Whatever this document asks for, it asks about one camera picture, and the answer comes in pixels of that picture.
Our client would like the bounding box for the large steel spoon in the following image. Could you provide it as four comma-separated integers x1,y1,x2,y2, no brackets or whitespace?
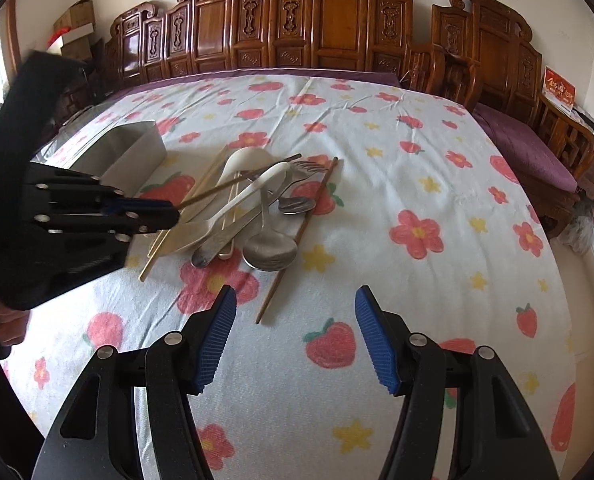
242,188,297,272

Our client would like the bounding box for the dark brown wooden chopstick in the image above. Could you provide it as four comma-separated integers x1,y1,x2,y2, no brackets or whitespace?
175,153,301,210

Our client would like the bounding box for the white plastic soup spoon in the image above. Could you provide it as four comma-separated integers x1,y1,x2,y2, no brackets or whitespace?
217,148,274,260

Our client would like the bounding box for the person's left hand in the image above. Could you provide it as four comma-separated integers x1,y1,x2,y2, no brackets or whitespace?
0,301,30,347

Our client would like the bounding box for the grey metal utensil box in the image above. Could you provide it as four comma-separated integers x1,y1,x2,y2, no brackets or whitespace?
70,120,167,196

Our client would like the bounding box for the light bamboo chopstick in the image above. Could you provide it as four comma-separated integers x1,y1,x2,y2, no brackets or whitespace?
146,154,229,261
138,145,231,283

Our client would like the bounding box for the steel table knife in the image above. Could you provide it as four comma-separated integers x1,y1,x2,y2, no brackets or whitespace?
191,168,294,269

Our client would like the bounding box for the cardboard boxes stack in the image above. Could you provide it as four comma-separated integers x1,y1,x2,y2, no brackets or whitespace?
47,0,96,62

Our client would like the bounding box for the plastic bag on floor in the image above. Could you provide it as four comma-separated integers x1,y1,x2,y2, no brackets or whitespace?
557,195,594,256

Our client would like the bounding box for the floral white tablecloth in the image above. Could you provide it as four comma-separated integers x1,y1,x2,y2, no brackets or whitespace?
3,75,576,479

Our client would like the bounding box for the small steel spoon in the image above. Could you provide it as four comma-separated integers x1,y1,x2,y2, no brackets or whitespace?
260,184,314,216

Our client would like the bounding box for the steel fork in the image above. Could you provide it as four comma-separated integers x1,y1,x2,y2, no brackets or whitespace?
268,160,326,205

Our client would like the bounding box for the purple seat cushion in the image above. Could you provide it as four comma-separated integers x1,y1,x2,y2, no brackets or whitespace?
472,103,577,193

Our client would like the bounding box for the red calendar card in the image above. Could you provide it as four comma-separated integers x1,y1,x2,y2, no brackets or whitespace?
543,66,576,110

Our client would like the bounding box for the carved wooden sofa bench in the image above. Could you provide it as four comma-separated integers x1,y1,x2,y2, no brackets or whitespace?
105,0,445,93

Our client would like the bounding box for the carved wooden armchair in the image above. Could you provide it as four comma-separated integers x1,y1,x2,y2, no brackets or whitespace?
431,0,594,238

